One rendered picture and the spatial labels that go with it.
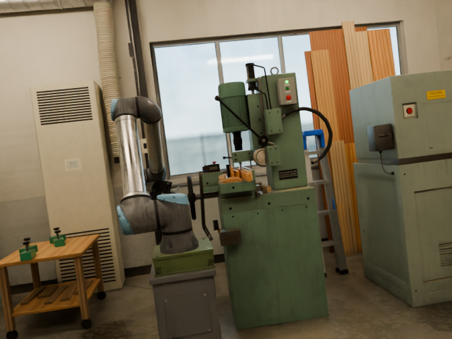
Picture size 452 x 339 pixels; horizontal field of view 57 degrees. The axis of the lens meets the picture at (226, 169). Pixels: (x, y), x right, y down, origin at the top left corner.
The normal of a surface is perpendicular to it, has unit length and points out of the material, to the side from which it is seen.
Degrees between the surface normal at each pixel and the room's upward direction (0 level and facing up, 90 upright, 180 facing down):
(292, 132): 90
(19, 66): 90
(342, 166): 87
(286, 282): 90
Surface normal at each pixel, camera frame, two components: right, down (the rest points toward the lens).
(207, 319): 0.13, 0.04
